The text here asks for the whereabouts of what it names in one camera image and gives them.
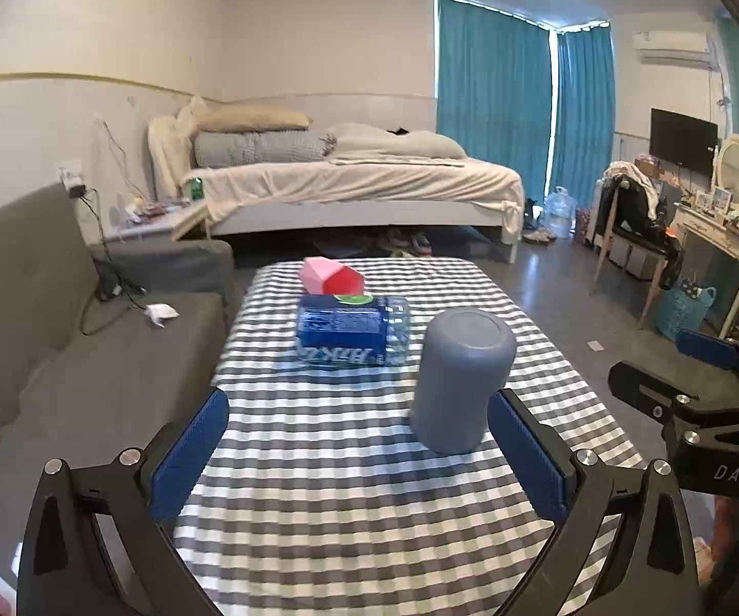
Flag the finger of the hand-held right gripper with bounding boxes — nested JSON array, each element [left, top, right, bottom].
[[676, 329, 739, 399], [608, 360, 739, 428]]

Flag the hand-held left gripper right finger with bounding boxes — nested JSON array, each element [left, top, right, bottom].
[[486, 388, 705, 616]]

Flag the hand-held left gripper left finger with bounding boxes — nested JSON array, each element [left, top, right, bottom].
[[16, 388, 232, 616]]

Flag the grey cup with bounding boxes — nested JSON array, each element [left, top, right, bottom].
[[409, 309, 518, 454]]

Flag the blue woven basket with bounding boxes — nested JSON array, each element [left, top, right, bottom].
[[655, 282, 717, 343]]

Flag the white dressing table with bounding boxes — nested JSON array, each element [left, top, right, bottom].
[[671, 202, 739, 341]]

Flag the wooden chair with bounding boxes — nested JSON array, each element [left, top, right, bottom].
[[593, 173, 685, 328]]

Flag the crumpled white tissue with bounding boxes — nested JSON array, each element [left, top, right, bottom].
[[144, 303, 180, 329]]

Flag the black jacket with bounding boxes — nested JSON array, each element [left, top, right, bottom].
[[610, 175, 686, 286]]

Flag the grey checkered tablecloth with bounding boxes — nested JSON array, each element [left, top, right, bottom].
[[170, 258, 646, 616]]

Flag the grey sofa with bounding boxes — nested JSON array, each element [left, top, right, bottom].
[[0, 181, 237, 527]]

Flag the white oval mirror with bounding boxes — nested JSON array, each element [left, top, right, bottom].
[[714, 133, 739, 204]]

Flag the clear water jug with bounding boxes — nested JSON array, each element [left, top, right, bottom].
[[545, 186, 577, 240]]

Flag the white garment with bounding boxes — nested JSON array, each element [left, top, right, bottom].
[[602, 162, 663, 219]]

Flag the plastic water bottle blue label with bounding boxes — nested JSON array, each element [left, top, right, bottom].
[[293, 294, 412, 369]]

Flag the black television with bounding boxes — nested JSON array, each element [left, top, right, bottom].
[[650, 108, 719, 179]]

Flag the pink and red house-shaped box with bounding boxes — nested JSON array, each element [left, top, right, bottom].
[[298, 257, 367, 297]]

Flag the white bedside table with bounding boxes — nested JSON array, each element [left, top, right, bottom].
[[116, 199, 210, 245]]

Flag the shoes under bed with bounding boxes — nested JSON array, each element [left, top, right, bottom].
[[375, 227, 435, 258]]

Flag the narrow teal curtain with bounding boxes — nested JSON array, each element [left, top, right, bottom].
[[555, 19, 617, 207]]

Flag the white air conditioner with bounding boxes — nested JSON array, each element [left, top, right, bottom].
[[631, 29, 714, 71]]

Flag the white cushion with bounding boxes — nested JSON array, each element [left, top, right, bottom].
[[147, 115, 194, 197]]

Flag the bed with cream sheet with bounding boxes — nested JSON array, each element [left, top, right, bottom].
[[147, 93, 525, 264]]

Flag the folded grey checkered quilt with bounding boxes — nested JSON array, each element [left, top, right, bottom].
[[193, 130, 338, 168]]

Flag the wide teal curtain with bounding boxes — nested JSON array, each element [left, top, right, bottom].
[[434, 0, 554, 191]]

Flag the pale green blanket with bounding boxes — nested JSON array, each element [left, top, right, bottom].
[[327, 122, 468, 165]]

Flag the beige pillow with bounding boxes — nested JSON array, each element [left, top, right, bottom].
[[177, 95, 314, 133]]

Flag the black cable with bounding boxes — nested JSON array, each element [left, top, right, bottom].
[[77, 189, 149, 336]]

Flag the wall socket with charger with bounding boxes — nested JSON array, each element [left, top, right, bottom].
[[58, 167, 88, 200]]

